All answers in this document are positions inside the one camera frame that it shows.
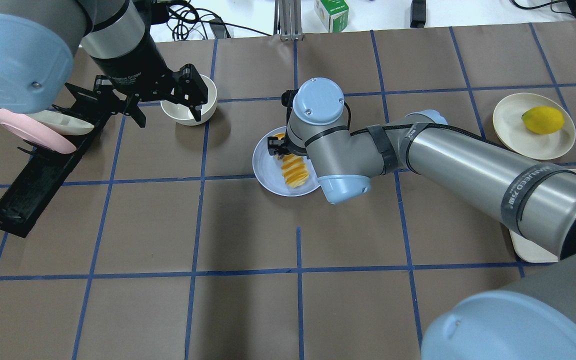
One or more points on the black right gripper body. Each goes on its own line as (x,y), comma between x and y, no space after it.
(275,146)

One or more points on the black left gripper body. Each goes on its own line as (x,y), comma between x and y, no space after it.
(129,67)

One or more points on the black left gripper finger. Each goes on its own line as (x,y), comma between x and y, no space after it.
(190,90)
(91,104)

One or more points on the striped bread roll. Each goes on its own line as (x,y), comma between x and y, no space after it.
(293,169)

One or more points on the blue plate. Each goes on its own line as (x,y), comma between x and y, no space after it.
(267,170)

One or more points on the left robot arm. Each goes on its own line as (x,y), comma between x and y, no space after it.
(40,38)

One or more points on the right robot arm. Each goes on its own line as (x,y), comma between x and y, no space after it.
(532,319)

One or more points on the cream plate in rack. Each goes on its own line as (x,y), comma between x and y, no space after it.
(63,124)

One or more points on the pink plate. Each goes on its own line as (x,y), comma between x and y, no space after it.
(32,131)

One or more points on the cream plate with lemon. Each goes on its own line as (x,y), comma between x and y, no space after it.
(511,129)

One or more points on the cream bowl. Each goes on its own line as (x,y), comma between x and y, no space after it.
(182,114)

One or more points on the black dish rack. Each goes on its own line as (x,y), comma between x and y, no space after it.
(38,182)

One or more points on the green white box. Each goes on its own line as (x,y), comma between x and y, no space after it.
(333,14)

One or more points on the black power adapter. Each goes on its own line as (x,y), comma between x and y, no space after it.
(418,13)

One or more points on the yellow lemon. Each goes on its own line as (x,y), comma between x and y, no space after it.
(543,120)

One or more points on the cream tray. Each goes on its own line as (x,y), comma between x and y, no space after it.
(539,207)

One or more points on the aluminium frame post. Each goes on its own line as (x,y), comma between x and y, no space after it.
(288,20)

